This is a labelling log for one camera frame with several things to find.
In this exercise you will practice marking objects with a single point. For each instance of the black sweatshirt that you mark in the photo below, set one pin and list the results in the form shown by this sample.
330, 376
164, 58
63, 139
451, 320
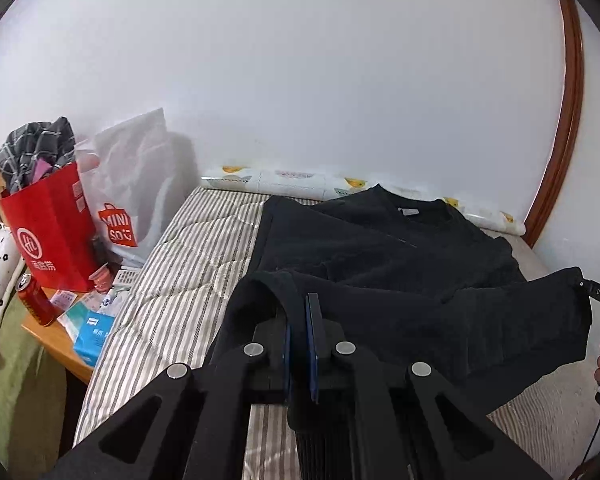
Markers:
380, 270

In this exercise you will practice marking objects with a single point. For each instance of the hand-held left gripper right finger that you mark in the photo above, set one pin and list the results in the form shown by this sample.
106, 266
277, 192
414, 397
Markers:
311, 345

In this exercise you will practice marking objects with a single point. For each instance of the red paper bag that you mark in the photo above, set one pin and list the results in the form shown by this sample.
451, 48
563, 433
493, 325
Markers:
45, 225

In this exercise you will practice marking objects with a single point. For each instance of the wooden nightstand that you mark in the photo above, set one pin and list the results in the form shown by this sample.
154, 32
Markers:
55, 345

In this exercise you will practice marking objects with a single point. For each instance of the grey plaid cloth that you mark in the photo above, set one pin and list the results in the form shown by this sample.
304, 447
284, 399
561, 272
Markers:
35, 140

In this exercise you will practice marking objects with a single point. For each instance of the white printed rolled mat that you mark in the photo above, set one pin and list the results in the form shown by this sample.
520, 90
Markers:
280, 180

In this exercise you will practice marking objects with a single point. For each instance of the brown wooden door frame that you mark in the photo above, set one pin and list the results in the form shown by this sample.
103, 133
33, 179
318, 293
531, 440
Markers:
570, 85

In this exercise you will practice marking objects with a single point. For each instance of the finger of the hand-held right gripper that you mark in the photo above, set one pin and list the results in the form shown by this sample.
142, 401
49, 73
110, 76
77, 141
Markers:
589, 287

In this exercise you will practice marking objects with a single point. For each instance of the teal white packet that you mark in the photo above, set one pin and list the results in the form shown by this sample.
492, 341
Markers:
82, 310

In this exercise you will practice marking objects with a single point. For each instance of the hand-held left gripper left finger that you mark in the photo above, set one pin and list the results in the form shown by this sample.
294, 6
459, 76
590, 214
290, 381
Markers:
287, 355

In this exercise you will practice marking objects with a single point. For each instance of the white plastic shopping bag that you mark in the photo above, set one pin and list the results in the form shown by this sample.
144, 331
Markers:
130, 170

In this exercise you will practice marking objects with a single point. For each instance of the grey striped mattress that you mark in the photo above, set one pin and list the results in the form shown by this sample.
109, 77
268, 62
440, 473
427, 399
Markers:
180, 260

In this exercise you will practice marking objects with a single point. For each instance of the pink cloth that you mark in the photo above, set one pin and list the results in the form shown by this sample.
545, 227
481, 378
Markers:
44, 169

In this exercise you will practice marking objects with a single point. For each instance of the red drink can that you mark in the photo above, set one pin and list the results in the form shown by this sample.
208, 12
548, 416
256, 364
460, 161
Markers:
36, 300

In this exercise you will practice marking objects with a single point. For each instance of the small red container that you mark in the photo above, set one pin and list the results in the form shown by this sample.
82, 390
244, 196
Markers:
101, 278

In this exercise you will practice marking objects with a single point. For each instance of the green bedsheet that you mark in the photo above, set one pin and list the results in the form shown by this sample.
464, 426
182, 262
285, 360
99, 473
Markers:
20, 400

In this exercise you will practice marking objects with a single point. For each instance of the white remote control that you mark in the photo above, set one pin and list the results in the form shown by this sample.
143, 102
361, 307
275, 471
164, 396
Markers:
126, 276

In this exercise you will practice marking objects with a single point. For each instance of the blue medicine box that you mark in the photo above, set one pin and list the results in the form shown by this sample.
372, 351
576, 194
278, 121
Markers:
92, 340

